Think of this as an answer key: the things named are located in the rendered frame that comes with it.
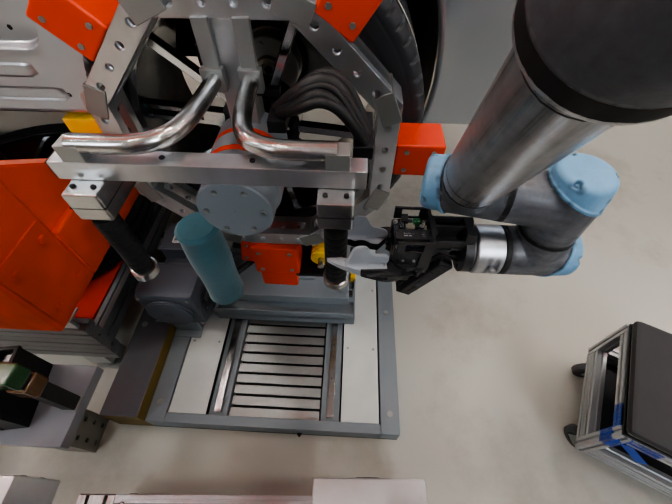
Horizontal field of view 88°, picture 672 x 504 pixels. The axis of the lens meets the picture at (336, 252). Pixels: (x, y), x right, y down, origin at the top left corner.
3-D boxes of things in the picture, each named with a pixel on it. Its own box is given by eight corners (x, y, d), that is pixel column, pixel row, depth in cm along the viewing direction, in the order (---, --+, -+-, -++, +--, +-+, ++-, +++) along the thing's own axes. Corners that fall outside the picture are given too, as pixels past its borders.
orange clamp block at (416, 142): (390, 151, 73) (433, 152, 73) (392, 176, 68) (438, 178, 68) (394, 121, 67) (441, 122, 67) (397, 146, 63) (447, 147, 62)
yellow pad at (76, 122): (139, 108, 107) (131, 93, 103) (120, 136, 99) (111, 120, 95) (94, 107, 107) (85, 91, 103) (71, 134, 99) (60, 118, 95)
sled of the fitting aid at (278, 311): (355, 248, 150) (356, 233, 142) (353, 325, 129) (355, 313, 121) (240, 243, 152) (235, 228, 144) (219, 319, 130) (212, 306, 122)
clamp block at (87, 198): (139, 179, 55) (123, 151, 51) (114, 222, 50) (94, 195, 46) (108, 178, 55) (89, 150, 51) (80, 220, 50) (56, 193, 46)
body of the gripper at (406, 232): (390, 204, 52) (472, 206, 51) (384, 240, 59) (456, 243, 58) (393, 244, 47) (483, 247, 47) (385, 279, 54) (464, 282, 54)
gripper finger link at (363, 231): (331, 205, 54) (391, 213, 53) (331, 230, 59) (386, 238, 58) (327, 220, 52) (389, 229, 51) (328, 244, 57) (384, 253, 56)
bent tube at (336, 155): (353, 92, 56) (356, 17, 47) (349, 172, 44) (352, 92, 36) (244, 90, 57) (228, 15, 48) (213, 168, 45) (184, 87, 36)
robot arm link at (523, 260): (576, 212, 52) (548, 247, 58) (501, 209, 52) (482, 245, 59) (598, 254, 47) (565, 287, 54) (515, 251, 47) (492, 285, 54)
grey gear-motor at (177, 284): (245, 252, 149) (224, 191, 121) (221, 347, 124) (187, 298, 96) (203, 250, 149) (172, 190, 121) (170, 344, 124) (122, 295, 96)
